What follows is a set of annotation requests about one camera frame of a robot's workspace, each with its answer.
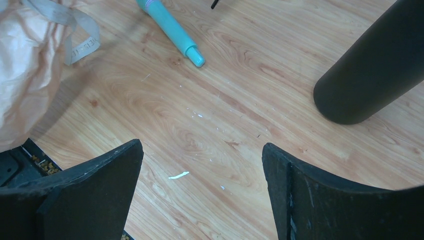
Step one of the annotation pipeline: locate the beige ribbon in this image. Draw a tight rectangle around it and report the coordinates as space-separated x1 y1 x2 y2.
22 0 101 66

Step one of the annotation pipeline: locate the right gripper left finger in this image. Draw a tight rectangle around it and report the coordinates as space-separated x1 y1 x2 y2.
0 139 144 240

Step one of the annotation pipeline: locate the black microphone tripod stand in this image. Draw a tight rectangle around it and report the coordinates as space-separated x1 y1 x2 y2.
210 0 220 10

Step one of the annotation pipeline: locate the black vase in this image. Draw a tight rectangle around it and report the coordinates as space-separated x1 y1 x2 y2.
313 0 424 125

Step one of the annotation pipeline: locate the teal toy microphone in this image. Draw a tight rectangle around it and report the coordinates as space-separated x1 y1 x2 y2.
136 0 205 68

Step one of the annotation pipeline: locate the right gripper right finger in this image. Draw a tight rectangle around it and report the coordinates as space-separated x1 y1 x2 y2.
262 143 424 240

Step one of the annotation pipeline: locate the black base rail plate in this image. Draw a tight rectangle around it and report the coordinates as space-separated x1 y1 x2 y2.
0 138 62 188

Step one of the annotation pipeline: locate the peach paper bouquet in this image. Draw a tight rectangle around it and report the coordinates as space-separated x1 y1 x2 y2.
0 0 71 152

